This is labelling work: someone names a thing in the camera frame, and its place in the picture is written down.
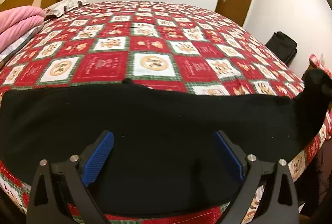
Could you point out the black pants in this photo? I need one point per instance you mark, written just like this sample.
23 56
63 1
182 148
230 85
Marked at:
163 160

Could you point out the black bag on floor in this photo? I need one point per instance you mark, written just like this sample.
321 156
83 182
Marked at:
284 47

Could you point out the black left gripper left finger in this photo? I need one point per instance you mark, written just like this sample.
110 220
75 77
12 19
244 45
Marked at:
47 202

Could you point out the pink folded blanket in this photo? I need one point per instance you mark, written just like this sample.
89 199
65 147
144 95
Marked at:
17 21

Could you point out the grey patterned pillow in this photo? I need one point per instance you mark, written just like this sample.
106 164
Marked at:
17 45

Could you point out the red patterned bedspread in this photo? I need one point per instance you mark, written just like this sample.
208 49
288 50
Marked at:
159 45

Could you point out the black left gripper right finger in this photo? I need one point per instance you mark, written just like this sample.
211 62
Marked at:
279 202

